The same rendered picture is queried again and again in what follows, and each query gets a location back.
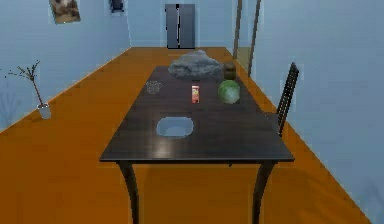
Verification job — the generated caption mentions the white vase with bare twigs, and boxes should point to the white vase with bare twigs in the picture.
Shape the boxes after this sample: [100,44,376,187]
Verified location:
[4,59,52,120]

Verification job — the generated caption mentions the pale blue oval dish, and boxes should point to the pale blue oval dish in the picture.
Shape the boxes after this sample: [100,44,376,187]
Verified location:
[155,116,195,139]

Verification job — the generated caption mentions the dark wooden dining table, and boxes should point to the dark wooden dining table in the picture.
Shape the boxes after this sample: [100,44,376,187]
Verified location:
[99,65,296,224]

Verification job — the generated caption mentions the green round cabbage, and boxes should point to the green round cabbage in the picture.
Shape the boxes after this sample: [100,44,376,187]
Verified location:
[217,79,242,105]

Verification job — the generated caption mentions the clear small glass bowl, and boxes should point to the clear small glass bowl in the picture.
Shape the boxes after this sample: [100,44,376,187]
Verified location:
[145,80,163,95]

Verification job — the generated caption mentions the grey rumpled cloth heap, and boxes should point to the grey rumpled cloth heap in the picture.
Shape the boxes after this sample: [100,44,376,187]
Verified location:
[167,49,224,80]

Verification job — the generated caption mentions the dark olive round jar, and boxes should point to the dark olive round jar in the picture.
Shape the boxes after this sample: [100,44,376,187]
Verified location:
[222,62,237,81]

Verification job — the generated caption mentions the grey double-door fridge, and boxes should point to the grey double-door fridge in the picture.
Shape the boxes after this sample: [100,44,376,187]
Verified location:
[164,3,197,50]

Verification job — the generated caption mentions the brown framed doorway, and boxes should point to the brown framed doorway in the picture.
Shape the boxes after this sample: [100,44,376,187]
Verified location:
[232,0,262,78]

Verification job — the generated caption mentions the black slatted chair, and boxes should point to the black slatted chair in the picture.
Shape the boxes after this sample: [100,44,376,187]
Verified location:
[265,61,300,138]

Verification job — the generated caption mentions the dark framed wall picture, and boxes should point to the dark framed wall picture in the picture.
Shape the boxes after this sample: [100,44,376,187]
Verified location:
[108,0,125,14]

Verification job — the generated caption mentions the brown framed wall picture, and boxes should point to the brown framed wall picture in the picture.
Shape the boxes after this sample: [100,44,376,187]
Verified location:
[48,0,82,25]

